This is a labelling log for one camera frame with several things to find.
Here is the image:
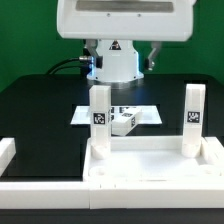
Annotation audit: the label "black cables at base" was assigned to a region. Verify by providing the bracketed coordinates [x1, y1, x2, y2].
[45, 55, 95, 76]

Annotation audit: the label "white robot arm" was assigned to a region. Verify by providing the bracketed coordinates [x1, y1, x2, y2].
[57, 0, 197, 87]

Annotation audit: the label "white marker base plate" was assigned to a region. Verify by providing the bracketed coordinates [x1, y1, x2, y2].
[71, 105, 162, 125]

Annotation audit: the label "white desk tabletop tray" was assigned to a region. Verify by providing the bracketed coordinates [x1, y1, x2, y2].
[83, 136, 224, 183]

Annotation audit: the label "white L-shaped fence wall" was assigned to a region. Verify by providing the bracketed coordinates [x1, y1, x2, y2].
[0, 137, 224, 211]

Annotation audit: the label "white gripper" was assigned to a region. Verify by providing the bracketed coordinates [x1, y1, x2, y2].
[57, 0, 195, 71]

